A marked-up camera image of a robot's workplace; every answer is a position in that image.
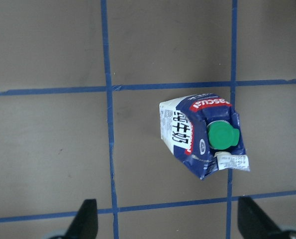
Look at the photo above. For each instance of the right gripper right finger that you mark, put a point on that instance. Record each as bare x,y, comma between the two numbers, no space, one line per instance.
254,223

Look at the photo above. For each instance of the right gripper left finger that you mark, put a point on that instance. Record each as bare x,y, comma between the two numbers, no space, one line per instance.
85,223

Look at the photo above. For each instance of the blue white milk carton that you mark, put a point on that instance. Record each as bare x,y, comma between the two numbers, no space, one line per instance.
203,132

